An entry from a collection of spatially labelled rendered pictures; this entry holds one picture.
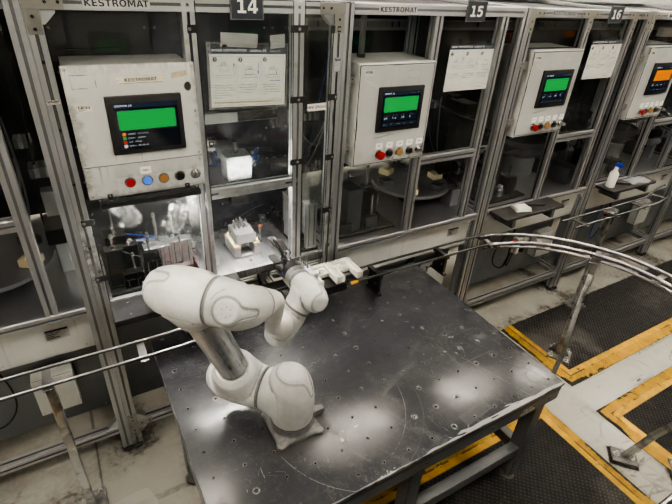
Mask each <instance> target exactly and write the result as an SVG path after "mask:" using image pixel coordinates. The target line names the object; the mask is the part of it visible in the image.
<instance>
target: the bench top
mask: <svg viewBox="0 0 672 504"><path fill-rule="evenodd" d="M367 282H368V280H365V281H362V282H358V283H356V284H353V285H348V286H347V290H344V291H340V292H337V293H333V294H330V295H328V298H329V301H328V305H327V306H326V308H325V309H324V310H323V311H321V312H318V313H312V312H311V313H309V315H308V316H307V317H306V319H305V321H304V323H303V324H302V326H301V327H300V329H299V330H298V332H297V333H296V334H295V336H294V337H293V338H292V339H291V340H290V341H289V342H288V343H287V344H285V345H283V346H281V347H274V346H272V345H270V344H269V343H268V342H267V341H266V339H265V337H264V332H265V321H264V322H263V323H262V324H260V325H258V326H256V327H253V328H250V329H246V330H242V331H231V333H232V335H233V337H234V339H235V340H236V342H237V344H238V346H239V347H240V349H244V350H246V351H248V352H249V353H250V354H252V355H253V356H254V357H255V358H256V359H258V360H259V361H261V363H264V364H266V365H269V366H272V367H273V366H276V365H278V364H280V363H283V362H288V361H292V362H297V363H300V364H302V365H303V366H304V367H305V368H306V369H307V370H308V372H309V374H310V375H311V378H312V381H313V385H314V405H319V404H322V405H323V408H324V412H322V413H321V414H319V415H318V416H316V417H315V419H316V420H317V422H318V423H319V424H320V425H321V426H322V427H323V434H321V435H317V436H313V437H311V438H308V439H306V440H304V441H302V442H299V443H297V444H295V445H292V446H290V447H289V448H287V449H286V450H285V451H283V452H280V451H278V450H277V445H276V442H275V440H274V438H273V436H272V434H271V432H270V431H269V429H268V427H267V425H266V423H265V422H264V421H263V420H262V419H261V413H262V411H261V410H259V409H256V408H252V407H247V406H243V405H240V404H236V403H233V402H230V401H228V400H225V399H222V398H220V397H218V396H217V395H215V394H214V393H213V392H212V391H211V390H210V388H209V387H208V385H207V382H206V373H207V369H208V367H209V365H210V364H211V362H210V361H209V359H208V358H207V357H206V355H205V354H204V352H203V351H202V350H201V348H200V347H199V346H198V344H197V343H196V342H195V343H193V344H190V345H187V346H185V347H182V348H178V349H175V350H172V351H169V352H165V353H162V354H159V355H155V358H156V361H157V364H158V367H159V370H160V373H161V376H162V379H163V382H164V385H165V388H166V391H167V394H168V397H169V400H170V403H171V406H172V409H173V412H174V415H175V418H176V421H177V424H178V427H179V430H180V433H181V436H182V439H183V442H184V444H185V447H186V450H187V454H188V457H189V459H190V462H191V465H192V468H193V471H194V474H195V477H196V480H197V483H198V486H199V489H200V492H201V495H202V498H203V501H204V504H223V503H225V504H345V503H347V502H349V501H351V500H353V499H355V498H357V497H359V496H361V495H362V494H364V493H366V492H368V491H370V490H372V489H374V488H376V487H377V486H379V485H381V484H383V483H385V482H387V481H389V480H391V479H393V478H394V477H396V476H398V475H400V474H402V473H404V472H406V471H408V470H410V469H411V468H413V467H415V466H417V465H419V464H421V463H423V462H425V461H426V460H428V459H430V458H432V457H434V456H436V455H438V454H440V453H442V452H443V451H445V450H447V449H449V448H451V447H453V446H455V445H457V444H459V443H460V442H462V441H464V440H466V439H468V438H470V437H472V436H474V435H475V434H477V433H479V432H481V431H483V430H485V429H487V428H489V427H491V426H492V425H494V424H496V423H498V422H500V421H502V420H504V419H506V418H507V417H509V416H511V415H513V414H515V413H517V412H519V411H521V410H523V409H524V408H526V407H528V406H530V405H532V404H534V403H536V402H538V401H540V400H541V399H543V398H545V397H547V396H549V395H551V394H553V393H555V392H556V391H558V390H560V389H561V387H562V386H564V384H565V382H563V381H562V380H561V379H560V378H558V377H557V376H556V375H555V374H553V373H552V372H551V371H550V370H548V369H547V368H546V367H545V366H543V365H542V364H541V363H540V362H538V361H537V360H536V359H534V358H533V357H532V356H530V355H529V354H528V353H527V352H526V351H524V350H523V349H522V348H521V347H519V346H518V345H517V344H515V343H514V342H513V341H512V340H511V339H509V338H508V337H507V336H506V335H504V334H503V333H502V332H501V331H499V330H498V329H497V328H496V327H494V326H493V325H492V324H490V323H489V322H488V321H486V320H485V319H484V318H483V317H482V316H480V315H479V314H478V313H477V312H475V311H474V310H473V309H471V308H470V307H469V306H468V305H467V304H465V303H464V302H463V301H462V300H460V299H459V298H458V297H457V296H455V295H454V294H453V293H452V292H450V291H449V290H448V289H447V288H445V287H444V286H443V285H441V284H440V283H439V282H438V281H436V280H435V279H434V278H433V277H431V276H430V275H429V274H428V273H426V272H425V271H424V270H423V269H421V268H420V267H419V266H418V265H417V266H414V267H410V268H407V269H404V270H400V271H397V272H393V273H390V274H386V275H383V279H381V285H380V293H381V296H378V297H377V296H376V295H375V294H374V293H373V292H372V291H371V290H370V289H369V288H368V287H367V286H366V283H367ZM461 308H464V310H461ZM443 333H446V335H443ZM408 346H409V347H410V349H407V347H408ZM492 354H495V355H496V356H495V357H494V356H492Z"/></svg>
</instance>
